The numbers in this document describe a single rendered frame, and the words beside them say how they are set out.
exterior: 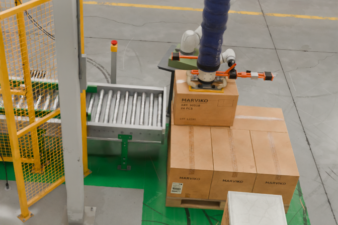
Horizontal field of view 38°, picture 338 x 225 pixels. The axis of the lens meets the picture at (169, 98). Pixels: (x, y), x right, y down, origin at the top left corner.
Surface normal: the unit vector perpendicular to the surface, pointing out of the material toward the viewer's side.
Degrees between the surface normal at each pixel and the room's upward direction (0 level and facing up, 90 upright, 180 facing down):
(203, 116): 90
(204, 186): 90
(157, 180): 0
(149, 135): 90
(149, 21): 0
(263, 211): 0
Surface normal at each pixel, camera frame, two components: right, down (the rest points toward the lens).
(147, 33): 0.08, -0.79
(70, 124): -0.01, 0.62
